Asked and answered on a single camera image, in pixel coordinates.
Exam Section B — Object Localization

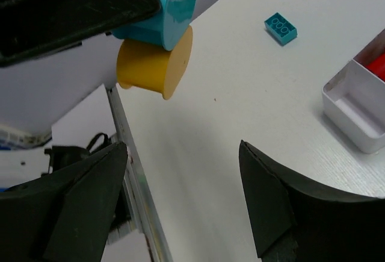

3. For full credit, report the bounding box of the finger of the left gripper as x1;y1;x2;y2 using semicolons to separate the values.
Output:
1;0;161;67

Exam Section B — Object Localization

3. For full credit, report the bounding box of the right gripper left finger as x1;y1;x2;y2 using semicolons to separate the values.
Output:
1;142;128;261

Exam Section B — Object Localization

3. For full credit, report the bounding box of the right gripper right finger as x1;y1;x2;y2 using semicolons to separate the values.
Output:
239;142;384;261

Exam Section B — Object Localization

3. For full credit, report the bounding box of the yellow butterfly lego piece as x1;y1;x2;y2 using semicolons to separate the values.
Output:
116;26;193;100

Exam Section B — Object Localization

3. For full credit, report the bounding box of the teal printed lego piece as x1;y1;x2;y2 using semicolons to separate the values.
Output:
112;0;196;51

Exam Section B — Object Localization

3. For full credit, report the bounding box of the red round lego piece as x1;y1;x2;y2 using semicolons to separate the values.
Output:
366;53;385;81

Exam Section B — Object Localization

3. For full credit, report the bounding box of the left white divided container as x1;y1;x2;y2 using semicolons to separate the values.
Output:
322;31;384;154

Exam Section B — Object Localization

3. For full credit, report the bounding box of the teal lego brick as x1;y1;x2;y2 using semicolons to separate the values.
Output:
264;12;298;46

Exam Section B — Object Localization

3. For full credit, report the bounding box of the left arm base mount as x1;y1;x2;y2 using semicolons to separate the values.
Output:
41;133;131;234

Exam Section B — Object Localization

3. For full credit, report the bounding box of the aluminium rail frame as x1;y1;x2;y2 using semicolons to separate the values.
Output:
107;86;173;262

